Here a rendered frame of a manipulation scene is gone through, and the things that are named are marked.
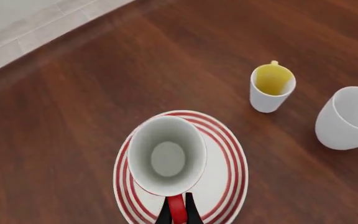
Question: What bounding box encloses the white plate with red rings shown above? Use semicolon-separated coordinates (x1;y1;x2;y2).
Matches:
112;110;249;224

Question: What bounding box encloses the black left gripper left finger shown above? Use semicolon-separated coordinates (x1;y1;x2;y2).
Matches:
155;196;172;224

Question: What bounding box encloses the plain white mug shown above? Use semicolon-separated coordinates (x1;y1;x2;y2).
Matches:
314;86;358;153

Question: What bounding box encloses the white mug with yellow inside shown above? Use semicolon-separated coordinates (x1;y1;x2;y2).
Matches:
249;60;297;114

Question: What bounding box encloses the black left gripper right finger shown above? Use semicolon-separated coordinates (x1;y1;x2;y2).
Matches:
185;192;203;224

